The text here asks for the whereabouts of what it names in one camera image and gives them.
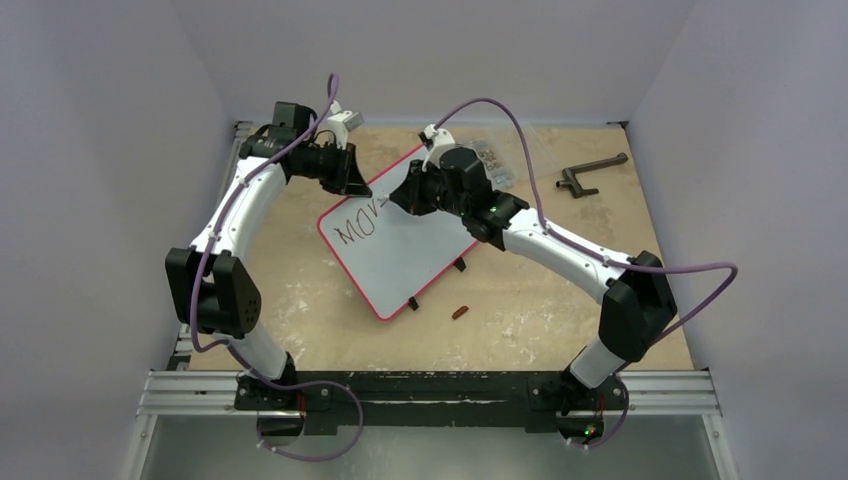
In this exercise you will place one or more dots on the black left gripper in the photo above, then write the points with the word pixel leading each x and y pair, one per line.
pixel 348 178

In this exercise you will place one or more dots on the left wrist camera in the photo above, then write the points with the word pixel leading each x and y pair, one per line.
pixel 341 123

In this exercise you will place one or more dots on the red marker cap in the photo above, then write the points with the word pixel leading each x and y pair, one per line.
pixel 460 312

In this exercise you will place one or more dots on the pink framed whiteboard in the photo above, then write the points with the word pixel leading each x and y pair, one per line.
pixel 389 254

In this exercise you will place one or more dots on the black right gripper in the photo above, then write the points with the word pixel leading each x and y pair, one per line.
pixel 419 192

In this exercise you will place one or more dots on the clear plastic screw box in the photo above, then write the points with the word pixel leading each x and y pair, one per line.
pixel 502 154

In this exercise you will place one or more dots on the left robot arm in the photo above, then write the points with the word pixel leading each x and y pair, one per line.
pixel 212 290

